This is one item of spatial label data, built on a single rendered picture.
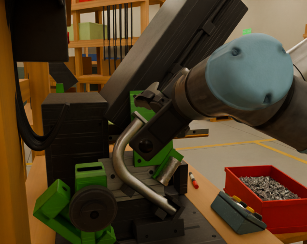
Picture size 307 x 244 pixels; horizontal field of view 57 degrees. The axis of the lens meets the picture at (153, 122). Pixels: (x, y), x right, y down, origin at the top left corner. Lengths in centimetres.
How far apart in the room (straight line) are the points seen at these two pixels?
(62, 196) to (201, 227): 47
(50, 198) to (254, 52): 37
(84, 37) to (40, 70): 249
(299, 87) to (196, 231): 57
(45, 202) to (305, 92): 40
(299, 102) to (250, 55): 8
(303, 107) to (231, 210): 57
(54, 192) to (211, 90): 30
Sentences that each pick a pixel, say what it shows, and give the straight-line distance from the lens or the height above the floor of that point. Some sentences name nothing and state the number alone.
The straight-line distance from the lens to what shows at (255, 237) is 84.
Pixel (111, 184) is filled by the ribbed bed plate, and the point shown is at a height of 103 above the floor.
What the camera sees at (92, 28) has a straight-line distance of 394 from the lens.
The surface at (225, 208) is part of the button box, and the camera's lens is 88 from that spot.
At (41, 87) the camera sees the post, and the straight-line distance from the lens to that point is 151.
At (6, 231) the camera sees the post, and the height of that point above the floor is 107.
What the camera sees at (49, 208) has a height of 112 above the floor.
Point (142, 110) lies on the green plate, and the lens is 78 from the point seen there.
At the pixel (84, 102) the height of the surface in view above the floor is 124.
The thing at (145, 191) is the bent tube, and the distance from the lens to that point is 75.
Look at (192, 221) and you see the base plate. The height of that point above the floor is 90.
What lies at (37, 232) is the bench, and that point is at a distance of 92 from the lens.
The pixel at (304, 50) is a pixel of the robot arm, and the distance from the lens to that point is 51.
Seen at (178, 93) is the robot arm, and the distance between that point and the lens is 39.
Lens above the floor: 135
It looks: 12 degrees down
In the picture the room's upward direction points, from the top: straight up
